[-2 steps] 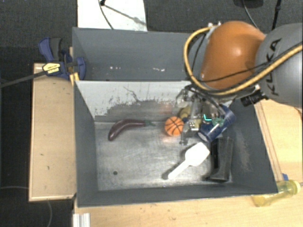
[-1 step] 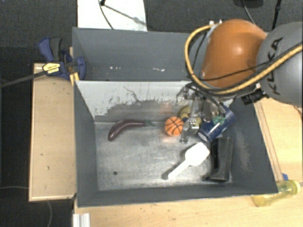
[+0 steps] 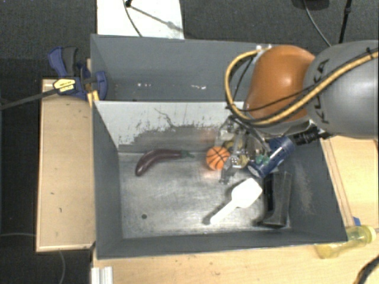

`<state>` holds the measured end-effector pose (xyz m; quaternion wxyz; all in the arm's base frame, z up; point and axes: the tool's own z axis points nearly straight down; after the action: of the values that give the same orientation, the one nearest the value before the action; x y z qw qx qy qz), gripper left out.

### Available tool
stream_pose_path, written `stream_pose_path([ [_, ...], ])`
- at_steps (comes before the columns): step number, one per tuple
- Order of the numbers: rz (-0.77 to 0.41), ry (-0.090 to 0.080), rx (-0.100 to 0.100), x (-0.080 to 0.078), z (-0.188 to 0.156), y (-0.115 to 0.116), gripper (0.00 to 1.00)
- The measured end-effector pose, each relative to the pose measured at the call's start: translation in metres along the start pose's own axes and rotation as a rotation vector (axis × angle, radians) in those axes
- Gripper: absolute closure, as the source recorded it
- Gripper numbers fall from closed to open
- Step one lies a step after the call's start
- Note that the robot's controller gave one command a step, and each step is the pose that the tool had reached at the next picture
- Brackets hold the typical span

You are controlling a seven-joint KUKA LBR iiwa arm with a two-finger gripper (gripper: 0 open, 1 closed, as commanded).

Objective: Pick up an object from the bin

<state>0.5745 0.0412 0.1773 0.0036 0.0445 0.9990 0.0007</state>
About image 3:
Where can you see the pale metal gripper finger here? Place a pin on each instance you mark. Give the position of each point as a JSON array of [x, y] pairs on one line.
[[233, 171], [226, 170]]

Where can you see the orange toy basketball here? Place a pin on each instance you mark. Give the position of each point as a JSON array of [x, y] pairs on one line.
[[215, 158]]

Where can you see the white plastic scoop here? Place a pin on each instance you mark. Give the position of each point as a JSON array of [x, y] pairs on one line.
[[244, 192]]

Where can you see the blue and white can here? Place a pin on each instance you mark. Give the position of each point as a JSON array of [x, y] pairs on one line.
[[276, 155]]

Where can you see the black flat block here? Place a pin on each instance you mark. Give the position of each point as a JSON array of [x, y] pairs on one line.
[[278, 200]]

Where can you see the grey metal bin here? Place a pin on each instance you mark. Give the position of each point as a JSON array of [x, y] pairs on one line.
[[177, 200]]

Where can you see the purple toy eggplant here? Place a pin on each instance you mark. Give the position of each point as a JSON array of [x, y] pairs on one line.
[[148, 160]]

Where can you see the pale wood board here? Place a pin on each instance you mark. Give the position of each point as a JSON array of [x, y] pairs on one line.
[[65, 170]]

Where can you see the black cylinder on white bracket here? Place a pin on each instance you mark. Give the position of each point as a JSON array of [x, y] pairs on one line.
[[308, 136]]

